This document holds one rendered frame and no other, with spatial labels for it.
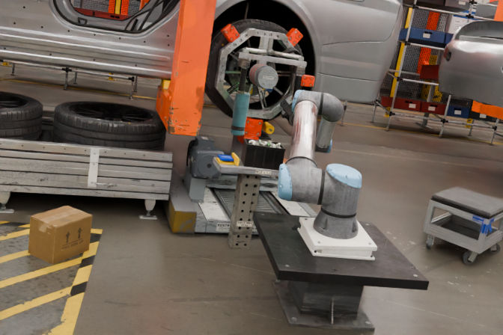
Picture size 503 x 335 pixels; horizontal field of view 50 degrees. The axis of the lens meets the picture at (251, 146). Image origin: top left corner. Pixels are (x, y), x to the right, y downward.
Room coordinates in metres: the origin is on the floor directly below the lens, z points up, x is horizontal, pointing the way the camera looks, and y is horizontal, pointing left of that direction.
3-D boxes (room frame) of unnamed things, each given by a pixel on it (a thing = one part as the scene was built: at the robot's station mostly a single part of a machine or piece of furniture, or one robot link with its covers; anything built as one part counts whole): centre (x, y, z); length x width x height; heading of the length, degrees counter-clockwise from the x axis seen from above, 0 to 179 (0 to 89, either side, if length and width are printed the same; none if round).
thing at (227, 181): (3.53, 0.07, 0.13); 0.50 x 0.36 x 0.10; 108
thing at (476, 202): (3.13, -1.37, 0.17); 0.43 x 0.36 x 0.34; 140
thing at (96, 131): (3.17, 0.86, 0.39); 0.66 x 0.66 x 0.24
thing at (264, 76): (3.30, 0.00, 0.85); 0.21 x 0.14 x 0.14; 18
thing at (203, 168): (3.18, 0.29, 0.26); 0.42 x 0.18 x 0.35; 18
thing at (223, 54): (3.37, 0.02, 0.85); 0.54 x 0.07 x 0.54; 108
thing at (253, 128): (3.41, 0.03, 0.48); 0.16 x 0.12 x 0.17; 18
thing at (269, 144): (2.69, -0.06, 0.51); 0.20 x 0.14 x 0.13; 100
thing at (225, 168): (2.68, -0.04, 0.44); 0.43 x 0.17 x 0.03; 108
